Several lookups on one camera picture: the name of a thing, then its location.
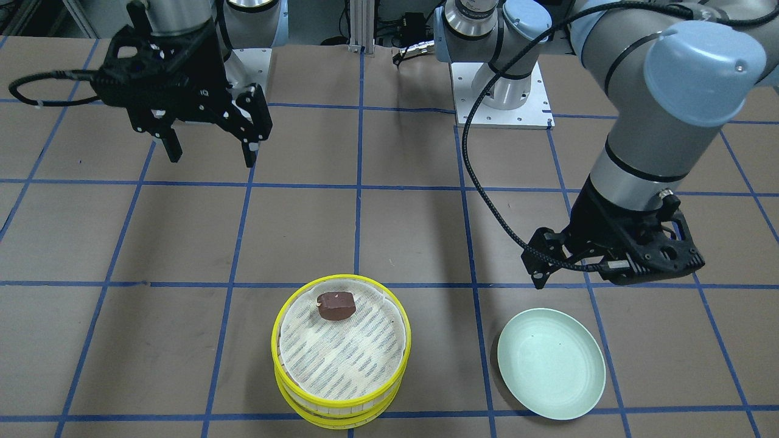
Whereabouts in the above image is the brown bun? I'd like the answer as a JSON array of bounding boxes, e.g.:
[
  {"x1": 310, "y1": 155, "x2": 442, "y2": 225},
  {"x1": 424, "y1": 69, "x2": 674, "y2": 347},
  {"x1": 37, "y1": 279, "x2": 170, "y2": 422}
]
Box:
[{"x1": 315, "y1": 291, "x2": 357, "y2": 321}]

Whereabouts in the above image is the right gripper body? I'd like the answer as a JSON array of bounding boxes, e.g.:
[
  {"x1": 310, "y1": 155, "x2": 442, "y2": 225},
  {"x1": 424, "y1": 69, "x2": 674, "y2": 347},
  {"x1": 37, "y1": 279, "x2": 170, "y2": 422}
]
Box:
[{"x1": 97, "y1": 21, "x2": 248, "y2": 141}]

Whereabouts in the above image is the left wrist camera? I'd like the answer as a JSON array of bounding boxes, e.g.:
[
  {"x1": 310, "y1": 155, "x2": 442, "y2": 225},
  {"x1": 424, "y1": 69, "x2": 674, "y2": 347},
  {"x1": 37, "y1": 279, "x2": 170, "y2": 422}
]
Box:
[{"x1": 599, "y1": 210, "x2": 706, "y2": 285}]

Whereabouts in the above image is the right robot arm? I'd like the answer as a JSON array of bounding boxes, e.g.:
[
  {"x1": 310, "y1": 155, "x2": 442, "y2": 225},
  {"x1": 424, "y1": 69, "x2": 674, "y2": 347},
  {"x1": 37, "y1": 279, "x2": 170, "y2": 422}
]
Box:
[{"x1": 90, "y1": 1, "x2": 288, "y2": 167}]

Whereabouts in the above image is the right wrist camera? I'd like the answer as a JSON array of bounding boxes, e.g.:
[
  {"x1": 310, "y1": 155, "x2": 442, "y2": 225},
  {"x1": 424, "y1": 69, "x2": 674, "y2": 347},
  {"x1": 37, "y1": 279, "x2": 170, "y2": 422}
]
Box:
[{"x1": 7, "y1": 41, "x2": 159, "y2": 108}]

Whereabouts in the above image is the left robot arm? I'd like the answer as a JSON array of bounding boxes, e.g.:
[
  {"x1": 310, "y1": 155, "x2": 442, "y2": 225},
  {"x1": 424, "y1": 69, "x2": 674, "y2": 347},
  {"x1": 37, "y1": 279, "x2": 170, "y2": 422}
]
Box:
[{"x1": 433, "y1": 1, "x2": 777, "y2": 289}]

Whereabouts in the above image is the yellow bamboo steamer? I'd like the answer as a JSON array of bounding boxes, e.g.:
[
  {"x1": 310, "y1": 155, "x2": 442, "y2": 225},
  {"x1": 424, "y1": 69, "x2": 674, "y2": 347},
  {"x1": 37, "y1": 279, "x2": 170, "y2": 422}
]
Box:
[
  {"x1": 270, "y1": 274, "x2": 411, "y2": 416},
  {"x1": 274, "y1": 371, "x2": 402, "y2": 430}
]

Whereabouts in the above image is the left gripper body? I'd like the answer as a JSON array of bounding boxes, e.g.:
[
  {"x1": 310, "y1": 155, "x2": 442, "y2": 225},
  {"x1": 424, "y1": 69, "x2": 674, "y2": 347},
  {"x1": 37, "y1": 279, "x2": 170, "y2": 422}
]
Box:
[{"x1": 563, "y1": 178, "x2": 681, "y2": 271}]

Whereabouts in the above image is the aluminium frame post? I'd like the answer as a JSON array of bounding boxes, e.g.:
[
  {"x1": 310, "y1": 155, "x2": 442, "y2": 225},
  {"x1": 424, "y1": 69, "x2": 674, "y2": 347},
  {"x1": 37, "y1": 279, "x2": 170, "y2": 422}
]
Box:
[{"x1": 347, "y1": 0, "x2": 378, "y2": 57}]

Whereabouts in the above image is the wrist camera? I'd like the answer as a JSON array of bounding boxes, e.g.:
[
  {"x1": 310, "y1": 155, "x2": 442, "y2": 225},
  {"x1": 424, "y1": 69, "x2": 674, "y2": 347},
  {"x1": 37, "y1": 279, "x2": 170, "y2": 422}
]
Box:
[
  {"x1": 599, "y1": 210, "x2": 706, "y2": 285},
  {"x1": 7, "y1": 41, "x2": 159, "y2": 108}
]

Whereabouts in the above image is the green plate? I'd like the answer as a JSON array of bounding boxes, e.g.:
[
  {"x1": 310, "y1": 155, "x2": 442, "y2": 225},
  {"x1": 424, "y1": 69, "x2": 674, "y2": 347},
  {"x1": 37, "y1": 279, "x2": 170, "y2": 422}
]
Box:
[{"x1": 496, "y1": 308, "x2": 606, "y2": 420}]

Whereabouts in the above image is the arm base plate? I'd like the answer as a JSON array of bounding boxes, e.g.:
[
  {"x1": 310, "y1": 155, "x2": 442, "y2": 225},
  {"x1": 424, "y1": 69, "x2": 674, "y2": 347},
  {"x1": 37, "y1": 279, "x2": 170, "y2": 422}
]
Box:
[
  {"x1": 225, "y1": 48, "x2": 273, "y2": 99},
  {"x1": 450, "y1": 62, "x2": 556, "y2": 130}
]

